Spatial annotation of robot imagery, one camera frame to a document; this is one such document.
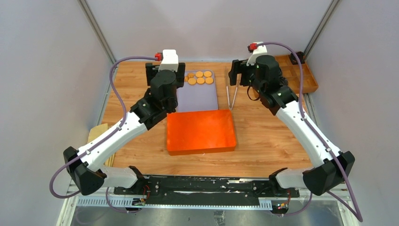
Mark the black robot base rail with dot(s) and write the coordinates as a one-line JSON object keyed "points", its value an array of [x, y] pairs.
{"points": [[205, 191]]}

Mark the round yellow biscuit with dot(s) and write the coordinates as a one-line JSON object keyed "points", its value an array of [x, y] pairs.
{"points": [[199, 74], [192, 81], [209, 80], [207, 74], [200, 80]]}

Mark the metal tongs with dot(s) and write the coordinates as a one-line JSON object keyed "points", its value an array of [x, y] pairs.
{"points": [[231, 90]]}

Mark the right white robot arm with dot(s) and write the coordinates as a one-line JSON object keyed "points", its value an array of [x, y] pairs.
{"points": [[330, 165]]}

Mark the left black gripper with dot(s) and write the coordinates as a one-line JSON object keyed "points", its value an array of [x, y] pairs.
{"points": [[152, 71]]}

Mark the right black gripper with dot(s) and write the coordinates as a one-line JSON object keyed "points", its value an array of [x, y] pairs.
{"points": [[238, 67]]}

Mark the tan folded cloth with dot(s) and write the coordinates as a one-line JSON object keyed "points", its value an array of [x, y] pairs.
{"points": [[94, 133]]}

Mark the orange box lid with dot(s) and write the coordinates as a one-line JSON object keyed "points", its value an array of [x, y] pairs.
{"points": [[200, 132]]}

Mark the lavender cookie tray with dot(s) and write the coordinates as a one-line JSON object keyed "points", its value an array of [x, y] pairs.
{"points": [[198, 97]]}

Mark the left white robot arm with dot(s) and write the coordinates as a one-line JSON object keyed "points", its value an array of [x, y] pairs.
{"points": [[86, 165]]}

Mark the wooden divided organizer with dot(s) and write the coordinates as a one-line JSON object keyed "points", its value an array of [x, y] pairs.
{"points": [[289, 75]]}

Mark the black rolled fabric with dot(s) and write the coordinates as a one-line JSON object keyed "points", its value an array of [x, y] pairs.
{"points": [[299, 58]]}

